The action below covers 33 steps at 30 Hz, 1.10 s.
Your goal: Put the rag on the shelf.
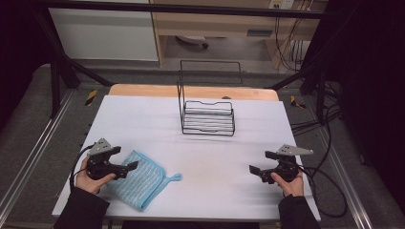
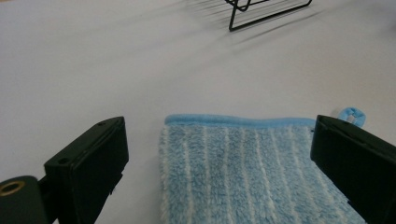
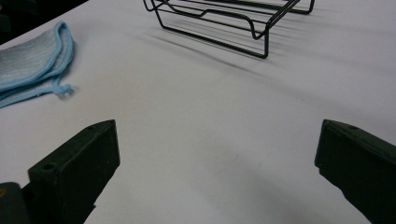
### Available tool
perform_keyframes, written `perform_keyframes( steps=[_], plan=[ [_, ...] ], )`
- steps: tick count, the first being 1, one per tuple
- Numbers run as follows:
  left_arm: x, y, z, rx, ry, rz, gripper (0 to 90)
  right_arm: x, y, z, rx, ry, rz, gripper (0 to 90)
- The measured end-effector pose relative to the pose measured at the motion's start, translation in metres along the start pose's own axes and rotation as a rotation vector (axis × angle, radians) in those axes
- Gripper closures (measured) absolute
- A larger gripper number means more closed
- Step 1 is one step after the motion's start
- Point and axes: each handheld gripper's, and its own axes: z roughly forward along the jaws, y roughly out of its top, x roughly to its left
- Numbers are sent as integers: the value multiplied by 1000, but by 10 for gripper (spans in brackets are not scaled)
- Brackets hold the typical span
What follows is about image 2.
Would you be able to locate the black wire rack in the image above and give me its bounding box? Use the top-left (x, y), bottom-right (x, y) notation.
top-left (223, 0), bottom-right (314, 33)

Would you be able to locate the blue striped fluffy towel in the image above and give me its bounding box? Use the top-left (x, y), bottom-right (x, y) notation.
top-left (158, 106), bottom-right (368, 224)

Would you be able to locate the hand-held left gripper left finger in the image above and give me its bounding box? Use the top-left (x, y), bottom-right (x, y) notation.
top-left (43, 116), bottom-right (130, 224)

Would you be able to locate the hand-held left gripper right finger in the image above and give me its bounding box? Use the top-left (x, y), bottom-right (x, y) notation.
top-left (310, 114), bottom-right (396, 224)

